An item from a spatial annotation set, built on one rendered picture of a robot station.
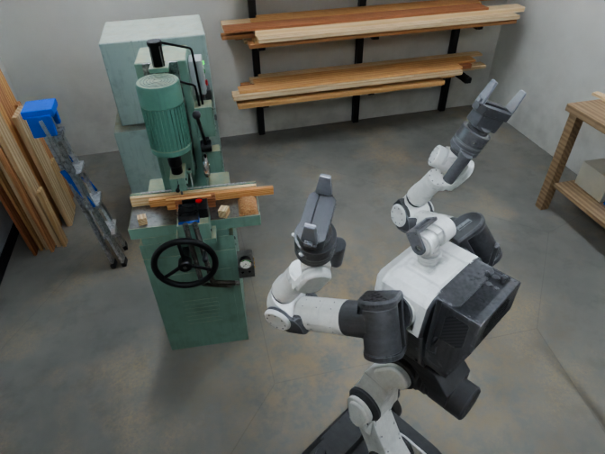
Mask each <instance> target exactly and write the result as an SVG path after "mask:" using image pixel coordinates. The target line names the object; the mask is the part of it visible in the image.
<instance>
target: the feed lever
mask: <svg viewBox="0 0 605 454"><path fill-rule="evenodd" d="M192 116H193V118H194V119H196V121H197V124H198V127H199V130H200V133H201V135H202V138H203V139H202V140H201V150H202V152H210V151H212V140H211V139H209V140H206V139H205V136H204V132H203V127H202V125H201V122H200V117H201V113H200V112H199V111H193V113H192Z"/></svg>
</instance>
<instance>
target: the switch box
mask: <svg viewBox="0 0 605 454"><path fill-rule="evenodd" d="M194 60H195V65H196V68H197V73H198V77H199V82H200V87H201V91H202V95H206V84H205V74H204V73H203V57H202V54H194ZM188 66H189V71H190V77H191V81H192V84H194V85H196V88H197V92H198V95H200V93H199V88H198V85H197V80H196V75H195V71H194V63H193V59H192V55H189V56H188Z"/></svg>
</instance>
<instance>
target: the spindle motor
mask: <svg viewBox="0 0 605 454"><path fill-rule="evenodd" d="M135 87H136V91H137V95H138V98H139V102H140V109H141V112H142V115H143V119H144V123H145V126H146V130H147V134H148V137H149V144H150V147H151V151H152V153H153V154H154V155H155V156H157V157H160V158H174V157H179V156H182V155H184V154H186V153H187V152H188V151H189V150H190V149H191V148H192V142H191V137H190V132H189V127H188V122H187V117H186V112H185V104H184V98H183V93H182V88H181V84H180V80H179V78H178V77H177V76H175V75H172V74H167V73H158V74H152V75H148V76H145V77H142V78H140V79H139V80H138V81H137V82H136V86H135Z"/></svg>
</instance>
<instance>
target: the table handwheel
mask: <svg viewBox="0 0 605 454"><path fill-rule="evenodd" d="M184 244H186V245H194V246H196V247H199V248H201V249H203V250H205V251H207V253H208V254H209V255H210V256H211V258H212V267H211V268H208V267H204V266H199V265H195V264H193V261H192V259H191V258H190V250H189V247H182V246H181V245H184ZM176 245H177V247H178V250H179V253H180V256H181V258H180V259H179V260H178V267H177V268H175V269H174V270H172V271H171V272H169V273H168V274H166V275H163V274H162V273H161V272H160V271H159V269H158V257H159V256H160V254H161V253H162V252H163V251H164V250H166V249H168V248H170V247H173V246H176ZM150 265H151V269H152V272H153V273H154V275H155V276H156V278H157V279H159V280H160V281H161V282H163V283H164V284H166V285H169V286H173V287H178V288H191V287H196V286H200V285H203V284H205V283H206V282H208V281H209V280H211V279H212V278H213V277H214V275H215V274H216V272H217V270H218V266H219V260H218V257H217V254H216V253H215V251H214V250H213V248H212V247H210V246H209V245H208V244H206V243H204V242H202V241H199V240H196V239H190V238H179V239H173V240H171V241H167V242H165V243H163V244H162V245H160V246H159V247H158V248H157V249H156V250H155V251H154V253H153V255H152V257H151V261H150ZM192 268H199V269H203V270H207V271H210V272H209V273H208V274H207V275H206V276H205V277H203V278H201V279H198V280H195V281H192V282H178V281H174V280H171V279H169V278H168V277H170V276H172V275H173V274H175V273H176V272H177V271H179V270H180V271H182V272H188V271H190V270H191V269H192Z"/></svg>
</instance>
